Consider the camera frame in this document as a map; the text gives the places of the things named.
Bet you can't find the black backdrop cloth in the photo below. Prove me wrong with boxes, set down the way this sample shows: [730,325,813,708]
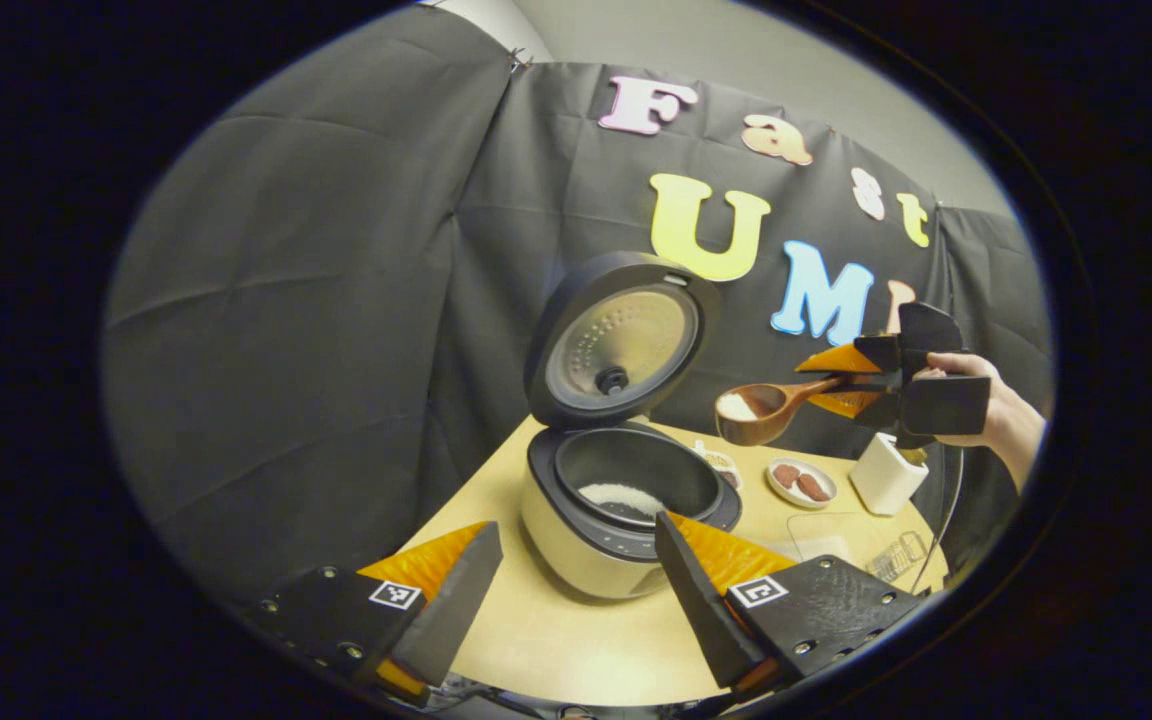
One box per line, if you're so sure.
[101,5,1052,601]

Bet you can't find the white rice pile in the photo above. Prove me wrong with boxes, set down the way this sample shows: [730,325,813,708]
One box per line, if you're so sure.
[578,482,665,519]

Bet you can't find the brown wooden spoon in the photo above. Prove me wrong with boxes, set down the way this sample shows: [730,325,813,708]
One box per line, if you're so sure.
[714,375,847,447]

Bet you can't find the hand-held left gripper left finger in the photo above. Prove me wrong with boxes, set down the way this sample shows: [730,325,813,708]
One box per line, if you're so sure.
[246,520,504,706]

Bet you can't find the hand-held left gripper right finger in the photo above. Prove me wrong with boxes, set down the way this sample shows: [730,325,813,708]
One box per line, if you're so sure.
[654,510,927,701]

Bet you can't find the dark grey rice cooker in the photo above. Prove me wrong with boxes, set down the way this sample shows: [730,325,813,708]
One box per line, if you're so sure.
[519,250,743,601]

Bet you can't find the white divided bean dish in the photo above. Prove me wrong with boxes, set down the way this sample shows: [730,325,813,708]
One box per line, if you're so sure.
[693,440,743,491]

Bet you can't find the white slotted utensil holder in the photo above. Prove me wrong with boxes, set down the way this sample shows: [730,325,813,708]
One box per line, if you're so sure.
[848,432,930,517]

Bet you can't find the white round plate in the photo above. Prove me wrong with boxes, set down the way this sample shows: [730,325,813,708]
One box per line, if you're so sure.
[766,457,839,510]

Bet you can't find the black cable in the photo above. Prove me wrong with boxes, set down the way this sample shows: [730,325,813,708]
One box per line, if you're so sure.
[911,445,967,596]

